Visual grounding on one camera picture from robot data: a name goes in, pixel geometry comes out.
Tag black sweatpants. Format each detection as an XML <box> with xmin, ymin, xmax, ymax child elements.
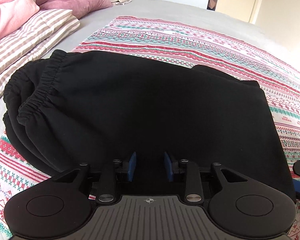
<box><xmin>4</xmin><ymin>50</ymin><xmax>295</xmax><ymax>199</ymax></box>

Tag patterned red green blanket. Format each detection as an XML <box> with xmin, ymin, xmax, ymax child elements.
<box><xmin>0</xmin><ymin>16</ymin><xmax>300</xmax><ymax>239</ymax></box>

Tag striped beige pillow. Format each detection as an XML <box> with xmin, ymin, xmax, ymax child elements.
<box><xmin>0</xmin><ymin>16</ymin><xmax>80</xmax><ymax>98</ymax></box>
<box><xmin>0</xmin><ymin>9</ymin><xmax>79</xmax><ymax>74</ymax></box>

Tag grey bed sheet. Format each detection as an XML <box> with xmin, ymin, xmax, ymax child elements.
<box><xmin>0</xmin><ymin>0</ymin><xmax>300</xmax><ymax>153</ymax></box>

